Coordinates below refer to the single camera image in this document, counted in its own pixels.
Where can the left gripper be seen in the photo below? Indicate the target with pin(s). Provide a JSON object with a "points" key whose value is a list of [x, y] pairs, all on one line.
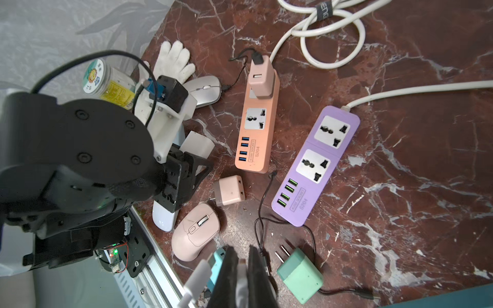
{"points": [[183, 172]]}

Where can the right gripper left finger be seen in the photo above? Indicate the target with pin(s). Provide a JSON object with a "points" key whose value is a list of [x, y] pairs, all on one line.
{"points": [[224, 294]]}

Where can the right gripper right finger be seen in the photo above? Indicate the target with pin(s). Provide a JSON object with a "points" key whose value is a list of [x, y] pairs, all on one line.
{"points": [[261, 292]]}

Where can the green usb charger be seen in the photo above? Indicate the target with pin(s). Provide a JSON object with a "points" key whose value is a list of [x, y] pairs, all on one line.
{"points": [[299, 274]]}

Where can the pink usb charger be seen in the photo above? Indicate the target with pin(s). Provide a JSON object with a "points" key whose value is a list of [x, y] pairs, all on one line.
{"points": [[229, 190], [261, 79]]}

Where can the lavender white wireless mouse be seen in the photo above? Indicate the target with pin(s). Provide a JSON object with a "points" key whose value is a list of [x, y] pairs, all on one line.
{"points": [[162, 218]]}

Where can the pink wireless mouse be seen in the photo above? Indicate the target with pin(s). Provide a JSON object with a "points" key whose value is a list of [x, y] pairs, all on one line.
{"points": [[194, 232]]}

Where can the grey wireless mouse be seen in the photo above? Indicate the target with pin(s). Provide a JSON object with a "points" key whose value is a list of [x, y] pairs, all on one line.
{"points": [[206, 90]]}

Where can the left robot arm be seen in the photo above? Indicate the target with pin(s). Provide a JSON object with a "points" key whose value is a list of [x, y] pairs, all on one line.
{"points": [[71, 172]]}

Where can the orange power strip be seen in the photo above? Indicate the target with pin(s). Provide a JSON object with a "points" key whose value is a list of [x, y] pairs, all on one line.
{"points": [[256, 131]]}

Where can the white work glove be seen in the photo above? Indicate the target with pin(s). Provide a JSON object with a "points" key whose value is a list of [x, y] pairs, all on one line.
{"points": [[173, 61]]}

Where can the purple power strip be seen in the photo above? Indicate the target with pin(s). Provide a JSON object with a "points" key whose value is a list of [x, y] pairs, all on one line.
{"points": [[315, 163]]}

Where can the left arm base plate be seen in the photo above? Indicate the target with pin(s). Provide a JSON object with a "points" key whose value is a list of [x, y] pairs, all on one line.
{"points": [[131, 254]]}

